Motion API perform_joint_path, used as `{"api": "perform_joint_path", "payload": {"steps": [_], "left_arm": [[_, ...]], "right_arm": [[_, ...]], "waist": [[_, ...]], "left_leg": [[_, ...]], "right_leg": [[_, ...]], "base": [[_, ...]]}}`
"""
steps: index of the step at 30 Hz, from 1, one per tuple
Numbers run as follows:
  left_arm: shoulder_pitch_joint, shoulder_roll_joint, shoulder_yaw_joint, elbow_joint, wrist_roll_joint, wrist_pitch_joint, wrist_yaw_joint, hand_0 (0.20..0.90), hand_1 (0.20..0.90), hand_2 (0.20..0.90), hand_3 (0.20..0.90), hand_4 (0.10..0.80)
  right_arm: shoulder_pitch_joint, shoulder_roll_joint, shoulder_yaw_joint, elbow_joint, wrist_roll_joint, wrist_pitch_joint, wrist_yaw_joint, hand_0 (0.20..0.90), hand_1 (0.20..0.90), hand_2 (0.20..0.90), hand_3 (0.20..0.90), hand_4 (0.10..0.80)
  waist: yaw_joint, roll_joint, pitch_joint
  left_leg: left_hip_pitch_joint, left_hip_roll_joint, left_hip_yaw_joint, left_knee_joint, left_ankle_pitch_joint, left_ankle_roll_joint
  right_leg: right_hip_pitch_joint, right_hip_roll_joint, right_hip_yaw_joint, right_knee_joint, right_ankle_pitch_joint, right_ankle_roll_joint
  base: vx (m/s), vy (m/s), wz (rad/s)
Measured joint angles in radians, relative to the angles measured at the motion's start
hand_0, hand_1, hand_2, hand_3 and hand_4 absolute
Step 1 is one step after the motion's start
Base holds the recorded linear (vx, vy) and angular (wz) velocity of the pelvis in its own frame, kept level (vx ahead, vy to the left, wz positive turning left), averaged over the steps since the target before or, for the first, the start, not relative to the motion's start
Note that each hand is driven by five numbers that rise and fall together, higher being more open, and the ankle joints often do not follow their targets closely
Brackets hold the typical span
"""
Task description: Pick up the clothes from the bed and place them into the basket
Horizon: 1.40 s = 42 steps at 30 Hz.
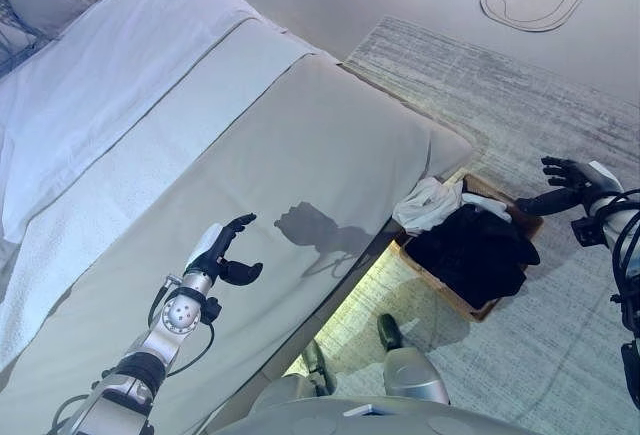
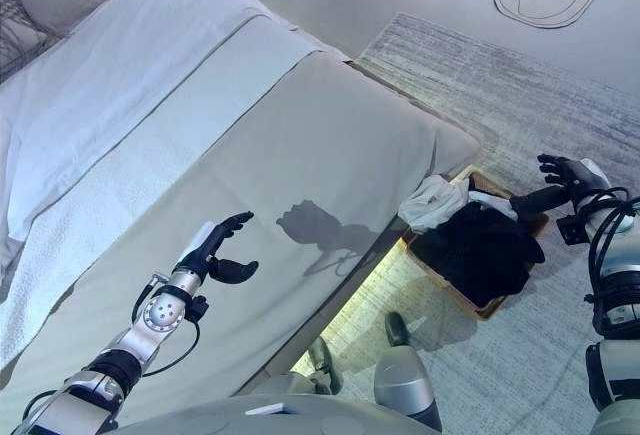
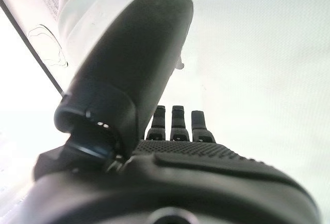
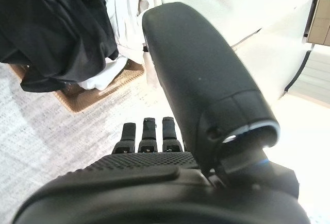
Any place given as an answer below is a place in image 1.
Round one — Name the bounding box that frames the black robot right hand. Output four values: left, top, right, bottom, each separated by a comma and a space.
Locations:
513, 155, 627, 218

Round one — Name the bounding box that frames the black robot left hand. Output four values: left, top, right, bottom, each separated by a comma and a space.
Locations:
182, 212, 265, 288

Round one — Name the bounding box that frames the black garment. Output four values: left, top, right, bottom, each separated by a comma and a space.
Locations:
405, 203, 542, 311

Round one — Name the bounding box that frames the white garment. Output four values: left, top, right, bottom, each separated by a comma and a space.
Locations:
392, 177, 515, 237

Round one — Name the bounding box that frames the brown wicker basket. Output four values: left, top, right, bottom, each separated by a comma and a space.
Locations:
397, 172, 546, 325

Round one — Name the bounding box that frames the bed with grey cover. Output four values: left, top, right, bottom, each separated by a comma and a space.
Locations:
0, 0, 477, 435

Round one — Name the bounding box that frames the grey area rug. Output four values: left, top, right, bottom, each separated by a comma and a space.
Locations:
284, 14, 640, 435

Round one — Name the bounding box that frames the white quilted blanket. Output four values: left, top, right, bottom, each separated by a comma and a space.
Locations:
0, 17, 342, 372

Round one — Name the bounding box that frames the robot left leg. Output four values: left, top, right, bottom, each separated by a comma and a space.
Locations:
249, 338, 337, 407

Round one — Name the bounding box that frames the robot leg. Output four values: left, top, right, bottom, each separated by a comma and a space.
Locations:
376, 312, 452, 407
249, 338, 337, 407

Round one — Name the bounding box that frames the white duvet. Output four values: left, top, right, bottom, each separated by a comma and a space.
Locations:
0, 0, 262, 245

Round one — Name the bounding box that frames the robot right leg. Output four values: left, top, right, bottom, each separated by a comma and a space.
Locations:
376, 312, 452, 407

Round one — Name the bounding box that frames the grey robot torso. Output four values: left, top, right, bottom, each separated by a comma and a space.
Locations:
219, 394, 552, 435

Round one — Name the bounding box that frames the grey patterned cushion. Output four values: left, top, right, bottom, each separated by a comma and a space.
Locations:
0, 0, 57, 77

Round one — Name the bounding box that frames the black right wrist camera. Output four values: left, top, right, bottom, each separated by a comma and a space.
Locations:
570, 217, 600, 247

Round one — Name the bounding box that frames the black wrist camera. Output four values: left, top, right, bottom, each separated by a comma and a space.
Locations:
570, 217, 600, 247
199, 296, 224, 327

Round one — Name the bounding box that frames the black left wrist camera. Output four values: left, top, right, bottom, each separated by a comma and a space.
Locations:
199, 296, 224, 327

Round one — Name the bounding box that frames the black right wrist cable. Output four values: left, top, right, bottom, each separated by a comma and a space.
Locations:
574, 188, 640, 327

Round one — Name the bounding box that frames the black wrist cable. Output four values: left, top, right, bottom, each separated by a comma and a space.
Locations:
49, 279, 217, 435
574, 188, 640, 327

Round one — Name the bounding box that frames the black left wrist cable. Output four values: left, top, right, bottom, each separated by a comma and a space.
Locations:
49, 279, 217, 435

